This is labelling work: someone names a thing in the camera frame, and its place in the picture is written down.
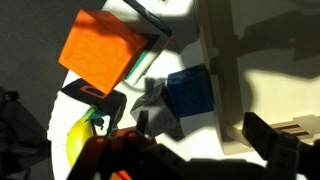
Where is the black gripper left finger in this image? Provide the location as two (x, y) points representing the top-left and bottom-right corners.
(136, 110), (150, 136)

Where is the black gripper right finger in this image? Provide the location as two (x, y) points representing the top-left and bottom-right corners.
(241, 111), (280, 162)

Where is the blue cube block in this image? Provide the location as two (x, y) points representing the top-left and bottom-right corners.
(166, 63), (218, 136)

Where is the shallow wooden box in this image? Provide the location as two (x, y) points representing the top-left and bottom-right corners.
(195, 0), (320, 156)

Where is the orange cube block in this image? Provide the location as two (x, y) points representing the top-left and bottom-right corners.
(58, 8), (150, 96)

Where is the black card with orange letter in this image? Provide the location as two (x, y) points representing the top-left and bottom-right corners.
(61, 77), (128, 132)

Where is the yellow toy banana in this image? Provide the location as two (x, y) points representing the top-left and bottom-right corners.
(65, 105), (98, 168)

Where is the black stand base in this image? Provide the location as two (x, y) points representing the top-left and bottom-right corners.
(0, 89), (52, 180)

